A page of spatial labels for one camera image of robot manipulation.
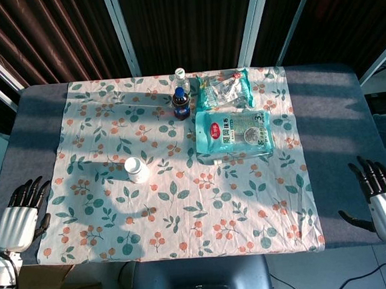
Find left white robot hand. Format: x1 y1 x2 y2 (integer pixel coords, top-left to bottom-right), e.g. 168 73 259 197
0 175 57 254

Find white paper cup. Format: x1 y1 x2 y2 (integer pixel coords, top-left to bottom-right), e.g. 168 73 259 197
123 156 151 185

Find black box device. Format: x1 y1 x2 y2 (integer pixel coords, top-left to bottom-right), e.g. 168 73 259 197
364 91 386 115

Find floral print tablecloth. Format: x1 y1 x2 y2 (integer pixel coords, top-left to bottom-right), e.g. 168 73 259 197
23 61 327 274

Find teal dishcloth package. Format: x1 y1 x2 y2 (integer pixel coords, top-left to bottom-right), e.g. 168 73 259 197
193 105 275 164

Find clear tube white cap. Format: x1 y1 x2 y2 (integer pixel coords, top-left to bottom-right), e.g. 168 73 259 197
212 157 236 167

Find dark brown curtain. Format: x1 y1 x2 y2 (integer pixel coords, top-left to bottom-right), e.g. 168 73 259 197
247 0 386 87
0 0 134 117
116 0 262 79

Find blue robot torso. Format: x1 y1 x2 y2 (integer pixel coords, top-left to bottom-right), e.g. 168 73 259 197
127 251 275 289

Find cola bottle blue label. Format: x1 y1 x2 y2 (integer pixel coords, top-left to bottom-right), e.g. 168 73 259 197
170 86 193 122

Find teal clear snack bag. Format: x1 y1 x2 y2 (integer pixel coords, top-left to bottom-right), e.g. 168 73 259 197
195 67 256 113

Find clear water bottle white cap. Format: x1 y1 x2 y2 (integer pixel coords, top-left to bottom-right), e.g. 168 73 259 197
173 67 192 99

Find black floor cable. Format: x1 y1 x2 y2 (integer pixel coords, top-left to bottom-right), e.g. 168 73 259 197
116 261 139 289
273 262 386 289

